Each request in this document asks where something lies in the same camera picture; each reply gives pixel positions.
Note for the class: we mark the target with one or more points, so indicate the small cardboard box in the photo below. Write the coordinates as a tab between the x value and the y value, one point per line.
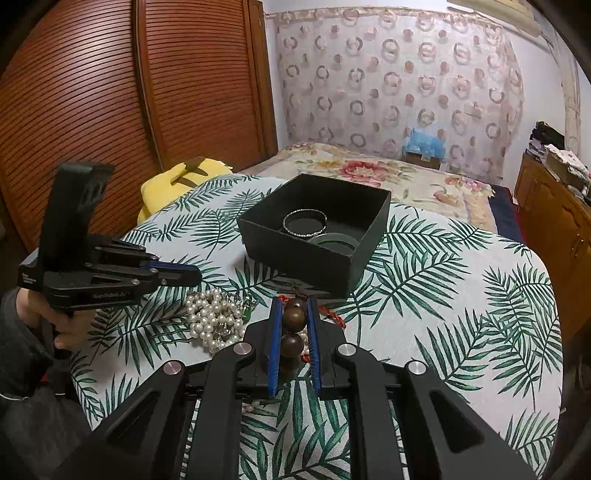
424	161

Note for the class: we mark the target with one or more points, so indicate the circle patterned curtain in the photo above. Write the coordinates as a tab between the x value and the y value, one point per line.
369	92

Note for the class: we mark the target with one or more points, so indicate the white lace curtain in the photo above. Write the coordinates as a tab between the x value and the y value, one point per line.
571	92

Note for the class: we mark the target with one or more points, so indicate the silver bangle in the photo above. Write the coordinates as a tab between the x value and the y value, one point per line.
286	227

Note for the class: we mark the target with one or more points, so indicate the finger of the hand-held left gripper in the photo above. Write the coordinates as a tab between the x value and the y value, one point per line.
124	253
180	278

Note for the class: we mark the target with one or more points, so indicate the wooden louvred wardrobe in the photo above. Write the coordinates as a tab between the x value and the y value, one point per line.
92	115

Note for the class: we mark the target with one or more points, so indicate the stack of folded clothes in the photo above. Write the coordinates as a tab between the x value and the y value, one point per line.
547	138

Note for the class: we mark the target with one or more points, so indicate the wooden side cabinet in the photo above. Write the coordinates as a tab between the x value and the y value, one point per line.
558	240

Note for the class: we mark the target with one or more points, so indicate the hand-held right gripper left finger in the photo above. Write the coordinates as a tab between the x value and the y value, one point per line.
275	350

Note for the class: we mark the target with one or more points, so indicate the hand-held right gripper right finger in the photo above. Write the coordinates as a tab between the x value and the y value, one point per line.
315	350

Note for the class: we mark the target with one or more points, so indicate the navy blue bed sheet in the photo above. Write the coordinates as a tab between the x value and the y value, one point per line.
505	212

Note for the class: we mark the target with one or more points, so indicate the blue plastic bag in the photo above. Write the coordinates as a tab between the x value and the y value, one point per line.
424	141

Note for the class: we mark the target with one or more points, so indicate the white patterned cloth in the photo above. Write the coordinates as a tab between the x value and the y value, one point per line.
568	161

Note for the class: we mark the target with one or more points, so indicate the person's left hand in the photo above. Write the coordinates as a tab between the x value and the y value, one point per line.
74	332

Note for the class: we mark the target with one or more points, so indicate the beige air conditioner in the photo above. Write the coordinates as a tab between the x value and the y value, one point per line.
498	16

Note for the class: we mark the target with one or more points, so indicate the floral bed blanket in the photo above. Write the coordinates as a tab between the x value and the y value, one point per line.
369	166

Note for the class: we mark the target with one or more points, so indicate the black jewelry box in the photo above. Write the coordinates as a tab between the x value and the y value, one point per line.
323	272

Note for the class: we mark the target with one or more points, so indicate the green pendant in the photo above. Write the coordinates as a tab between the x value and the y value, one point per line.
248	314

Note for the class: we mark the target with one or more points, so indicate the leaf print tablecloth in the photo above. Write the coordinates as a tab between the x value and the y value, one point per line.
438	300

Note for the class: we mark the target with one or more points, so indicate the yellow plush toy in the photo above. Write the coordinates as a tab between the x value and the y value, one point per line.
157	189

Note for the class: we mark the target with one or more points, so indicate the person's left forearm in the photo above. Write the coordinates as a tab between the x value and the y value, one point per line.
23	378

